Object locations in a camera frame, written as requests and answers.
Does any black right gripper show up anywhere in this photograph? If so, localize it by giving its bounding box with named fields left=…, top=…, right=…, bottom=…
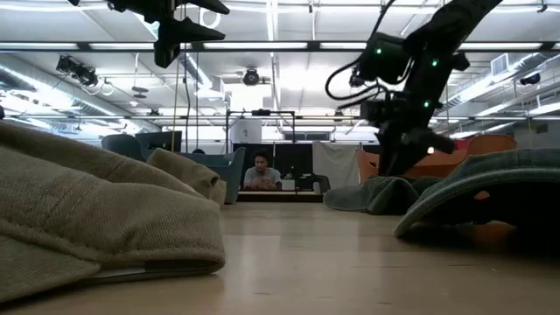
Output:
left=360, top=98, right=457, bottom=178

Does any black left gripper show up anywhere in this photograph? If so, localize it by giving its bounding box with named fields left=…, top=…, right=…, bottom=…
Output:
left=106, top=0, right=231, bottom=70

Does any dark green cap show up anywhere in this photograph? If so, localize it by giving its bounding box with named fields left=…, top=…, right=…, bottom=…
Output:
left=322, top=173, right=444, bottom=216
left=392, top=147, right=560, bottom=249

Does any white draped cloth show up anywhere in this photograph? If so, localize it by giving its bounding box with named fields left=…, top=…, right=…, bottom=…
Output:
left=311, top=140, right=361, bottom=190

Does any orange chair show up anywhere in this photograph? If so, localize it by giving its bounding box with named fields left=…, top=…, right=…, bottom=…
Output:
left=354, top=133, right=519, bottom=185

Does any dark computer monitor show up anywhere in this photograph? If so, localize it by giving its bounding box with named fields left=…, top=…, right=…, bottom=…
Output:
left=134, top=129, right=184, bottom=153

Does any person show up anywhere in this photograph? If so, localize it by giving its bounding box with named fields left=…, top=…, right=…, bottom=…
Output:
left=242, top=150, right=284, bottom=192

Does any dark grey office chair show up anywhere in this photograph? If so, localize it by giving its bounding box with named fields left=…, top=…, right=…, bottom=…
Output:
left=101, top=133, right=146, bottom=162

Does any grey-blue armchair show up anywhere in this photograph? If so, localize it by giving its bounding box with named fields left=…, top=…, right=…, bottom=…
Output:
left=174, top=146, right=247, bottom=206

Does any beige cotton cap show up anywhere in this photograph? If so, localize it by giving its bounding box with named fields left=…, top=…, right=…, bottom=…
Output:
left=146, top=147, right=228, bottom=207
left=0, top=121, right=227, bottom=304

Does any black rig frame beam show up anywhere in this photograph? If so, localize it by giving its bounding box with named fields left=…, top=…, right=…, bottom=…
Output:
left=0, top=40, right=560, bottom=53

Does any black overhead camera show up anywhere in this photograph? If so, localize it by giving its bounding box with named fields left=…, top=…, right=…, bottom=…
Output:
left=241, top=66, right=261, bottom=88

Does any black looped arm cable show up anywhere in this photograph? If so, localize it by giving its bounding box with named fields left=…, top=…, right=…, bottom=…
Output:
left=325, top=57, right=391, bottom=111

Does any black ceiling-mounted camera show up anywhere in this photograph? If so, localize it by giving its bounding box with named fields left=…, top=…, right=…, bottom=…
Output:
left=55, top=54, right=101, bottom=88

